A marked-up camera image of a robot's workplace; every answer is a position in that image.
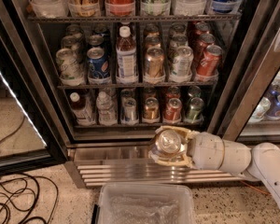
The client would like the clear bottle top shelf right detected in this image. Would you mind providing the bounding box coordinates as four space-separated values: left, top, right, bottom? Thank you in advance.
172 0 206 16

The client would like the blue pepsi can middle shelf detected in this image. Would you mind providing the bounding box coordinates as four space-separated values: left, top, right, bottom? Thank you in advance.
87 47 110 79

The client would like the orange cable on floor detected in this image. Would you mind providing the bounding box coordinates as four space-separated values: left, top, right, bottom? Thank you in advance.
239 180 272 196

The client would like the brown tea bottle middle shelf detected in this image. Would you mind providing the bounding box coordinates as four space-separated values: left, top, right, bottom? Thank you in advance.
116 25 137 78

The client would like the closed right fridge door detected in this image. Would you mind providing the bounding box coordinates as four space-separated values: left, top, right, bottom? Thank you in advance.
207 0 280 144

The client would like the white can front middle shelf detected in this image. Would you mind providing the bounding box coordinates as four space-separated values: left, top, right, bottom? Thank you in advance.
171 46 193 77

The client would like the silver can front bottom shelf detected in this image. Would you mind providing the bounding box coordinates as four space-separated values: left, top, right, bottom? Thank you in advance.
123 98 137 122

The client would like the orange can front bottom shelf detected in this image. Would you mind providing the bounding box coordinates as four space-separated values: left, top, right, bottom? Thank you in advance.
149 130 187 158

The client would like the green can front bottom shelf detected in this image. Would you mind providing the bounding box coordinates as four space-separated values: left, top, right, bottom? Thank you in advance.
185 97 204 121

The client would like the clear plastic bin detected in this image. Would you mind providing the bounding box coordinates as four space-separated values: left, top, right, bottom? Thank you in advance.
93 182 196 224

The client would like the orange can shelf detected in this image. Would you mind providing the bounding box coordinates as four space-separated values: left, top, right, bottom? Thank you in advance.
144 35 161 49
144 97 159 119
149 130 187 158
144 47 164 78

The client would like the orange can rear bottom shelf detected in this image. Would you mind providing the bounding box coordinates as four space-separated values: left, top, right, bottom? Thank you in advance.
144 97 159 119

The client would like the red can rear bottom shelf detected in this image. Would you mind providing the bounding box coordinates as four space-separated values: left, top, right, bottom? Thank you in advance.
165 86 180 100

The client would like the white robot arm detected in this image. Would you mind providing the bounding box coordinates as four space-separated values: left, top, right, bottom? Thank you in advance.
148 125 280 209

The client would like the green can rear bottom shelf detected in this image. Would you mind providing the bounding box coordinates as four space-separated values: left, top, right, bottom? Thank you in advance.
188 85 201 99

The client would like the silver can shelf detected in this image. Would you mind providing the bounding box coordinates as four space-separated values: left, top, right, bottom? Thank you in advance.
120 89 134 100
123 98 137 122

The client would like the white can right fridge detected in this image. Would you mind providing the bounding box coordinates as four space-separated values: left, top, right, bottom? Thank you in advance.
248 97 271 123

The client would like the clear water bottle bottom shelf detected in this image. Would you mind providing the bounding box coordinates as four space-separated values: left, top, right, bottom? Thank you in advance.
96 91 117 125

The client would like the brown tea bottle bottom shelf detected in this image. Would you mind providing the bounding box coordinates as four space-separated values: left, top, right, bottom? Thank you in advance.
69 92 95 126

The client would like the black cable on floor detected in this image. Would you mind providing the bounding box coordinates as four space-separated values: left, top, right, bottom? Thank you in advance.
0 115 60 224

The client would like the steel fridge base grille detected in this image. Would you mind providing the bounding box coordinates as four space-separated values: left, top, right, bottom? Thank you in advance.
65 142 240 188

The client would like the brown tea bottle shelf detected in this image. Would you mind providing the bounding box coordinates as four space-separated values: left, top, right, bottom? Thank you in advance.
69 92 95 126
116 25 137 78

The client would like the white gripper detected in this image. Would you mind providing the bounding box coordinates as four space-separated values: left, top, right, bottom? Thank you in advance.
148 125 224 170

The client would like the clear bottle top shelf left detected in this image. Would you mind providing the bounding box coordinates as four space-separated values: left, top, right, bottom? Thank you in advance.
31 0 68 19

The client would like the silver can rear bottom shelf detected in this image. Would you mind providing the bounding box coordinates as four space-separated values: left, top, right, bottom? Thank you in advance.
120 89 134 100

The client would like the open glass fridge door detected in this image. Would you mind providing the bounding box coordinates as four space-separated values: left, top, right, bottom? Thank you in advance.
0 18 66 176

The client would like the blue can right fridge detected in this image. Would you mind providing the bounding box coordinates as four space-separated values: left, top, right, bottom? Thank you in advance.
266 94 280 120

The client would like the red can front bottom shelf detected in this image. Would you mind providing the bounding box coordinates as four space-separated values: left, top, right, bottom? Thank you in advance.
163 98 182 121

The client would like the orange can front middle shelf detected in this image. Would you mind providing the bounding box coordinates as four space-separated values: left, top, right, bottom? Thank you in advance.
144 47 164 78

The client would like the red can front middle shelf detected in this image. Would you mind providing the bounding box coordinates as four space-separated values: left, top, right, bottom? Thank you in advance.
196 45 223 77

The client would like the white green can middle shelf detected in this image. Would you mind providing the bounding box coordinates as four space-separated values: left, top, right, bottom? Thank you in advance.
56 49 82 80

